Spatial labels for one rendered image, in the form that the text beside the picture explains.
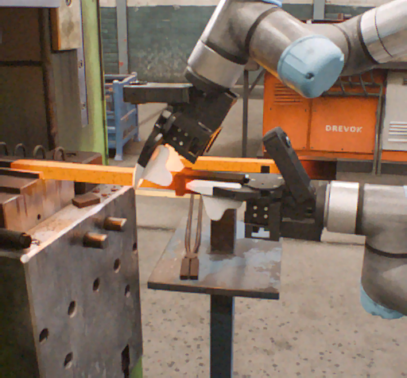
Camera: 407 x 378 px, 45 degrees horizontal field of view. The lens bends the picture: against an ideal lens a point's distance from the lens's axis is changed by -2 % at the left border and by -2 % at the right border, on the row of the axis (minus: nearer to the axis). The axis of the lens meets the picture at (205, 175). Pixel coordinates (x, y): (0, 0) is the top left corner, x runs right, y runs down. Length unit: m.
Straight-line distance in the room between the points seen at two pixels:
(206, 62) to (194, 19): 7.81
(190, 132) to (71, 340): 0.44
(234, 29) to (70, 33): 0.57
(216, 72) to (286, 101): 3.62
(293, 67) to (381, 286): 0.33
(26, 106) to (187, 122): 0.55
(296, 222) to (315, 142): 3.64
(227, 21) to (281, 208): 0.27
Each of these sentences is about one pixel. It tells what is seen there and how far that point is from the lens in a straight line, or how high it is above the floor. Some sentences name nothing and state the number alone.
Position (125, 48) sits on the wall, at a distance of 8.82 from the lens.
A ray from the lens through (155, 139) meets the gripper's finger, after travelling 0.73.
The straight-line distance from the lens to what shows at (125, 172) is 0.81.
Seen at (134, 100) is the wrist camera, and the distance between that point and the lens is 0.76.
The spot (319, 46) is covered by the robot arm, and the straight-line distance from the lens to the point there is 0.62.
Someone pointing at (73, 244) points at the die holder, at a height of 0.88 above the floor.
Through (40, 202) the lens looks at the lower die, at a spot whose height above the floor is 0.95.
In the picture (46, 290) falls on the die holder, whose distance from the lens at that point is 0.84.
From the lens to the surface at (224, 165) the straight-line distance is 1.08.
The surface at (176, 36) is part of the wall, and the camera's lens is 8.58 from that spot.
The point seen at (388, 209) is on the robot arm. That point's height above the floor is 1.00.
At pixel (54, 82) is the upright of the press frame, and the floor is 1.12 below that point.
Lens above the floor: 1.25
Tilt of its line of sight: 18 degrees down
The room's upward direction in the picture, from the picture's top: straight up
